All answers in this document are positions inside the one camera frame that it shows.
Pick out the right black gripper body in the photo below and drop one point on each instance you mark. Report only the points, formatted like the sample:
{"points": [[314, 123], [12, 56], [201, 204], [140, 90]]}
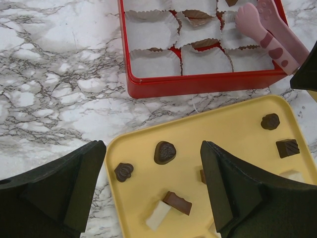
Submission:
{"points": [[306, 77]]}

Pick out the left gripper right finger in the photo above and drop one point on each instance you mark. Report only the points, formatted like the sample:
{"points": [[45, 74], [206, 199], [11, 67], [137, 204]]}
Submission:
{"points": [[249, 202]]}

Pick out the dark heart chocolate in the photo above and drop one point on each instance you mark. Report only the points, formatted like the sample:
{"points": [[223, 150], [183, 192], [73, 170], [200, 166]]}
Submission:
{"points": [[164, 152]]}

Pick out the white chocolate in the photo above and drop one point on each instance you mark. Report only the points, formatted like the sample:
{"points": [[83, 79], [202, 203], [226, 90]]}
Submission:
{"points": [[293, 175], [158, 215], [212, 229]]}

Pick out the white chocolate centre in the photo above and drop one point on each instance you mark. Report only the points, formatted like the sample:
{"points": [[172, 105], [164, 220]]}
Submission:
{"points": [[212, 229]]}

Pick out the dark square chocolate right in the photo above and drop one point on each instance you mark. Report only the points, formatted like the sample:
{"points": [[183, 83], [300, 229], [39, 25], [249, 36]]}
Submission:
{"points": [[287, 147]]}

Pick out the white chocolate left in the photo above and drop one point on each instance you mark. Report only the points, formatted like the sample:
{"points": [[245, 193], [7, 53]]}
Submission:
{"points": [[158, 215]]}

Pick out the dark round chocolate left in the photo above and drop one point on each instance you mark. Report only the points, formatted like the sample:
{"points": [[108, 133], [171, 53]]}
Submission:
{"points": [[123, 171]]}

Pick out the red chocolate box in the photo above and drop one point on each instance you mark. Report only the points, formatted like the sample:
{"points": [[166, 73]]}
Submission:
{"points": [[178, 47]]}

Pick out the pink silicone tongs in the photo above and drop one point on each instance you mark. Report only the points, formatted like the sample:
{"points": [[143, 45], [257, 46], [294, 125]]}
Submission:
{"points": [[263, 24]]}

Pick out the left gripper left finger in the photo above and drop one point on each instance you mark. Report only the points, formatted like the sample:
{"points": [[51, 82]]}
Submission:
{"points": [[54, 199]]}

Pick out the dark flower chocolate right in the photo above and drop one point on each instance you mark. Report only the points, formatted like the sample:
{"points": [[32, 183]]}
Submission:
{"points": [[270, 121]]}

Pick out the yellow tray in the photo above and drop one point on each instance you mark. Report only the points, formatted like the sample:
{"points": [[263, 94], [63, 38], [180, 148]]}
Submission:
{"points": [[236, 128]]}

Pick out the brown bar chocolate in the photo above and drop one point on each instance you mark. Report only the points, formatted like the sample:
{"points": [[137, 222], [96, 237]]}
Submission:
{"points": [[177, 202]]}

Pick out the white chocolate right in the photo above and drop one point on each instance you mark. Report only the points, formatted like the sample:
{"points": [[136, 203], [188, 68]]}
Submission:
{"points": [[293, 175]]}

